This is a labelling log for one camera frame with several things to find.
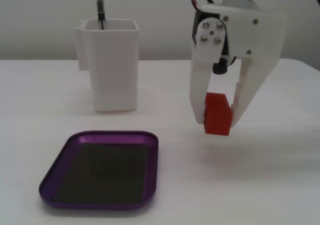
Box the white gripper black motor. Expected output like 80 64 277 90
188 0 287 128

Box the red rectangular block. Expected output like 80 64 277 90
203 92 233 137

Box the white plastic pen holder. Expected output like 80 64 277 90
74 19 140 114

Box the black pen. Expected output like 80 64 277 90
96 0 106 31

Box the purple metal tray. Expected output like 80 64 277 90
38 130 159 211

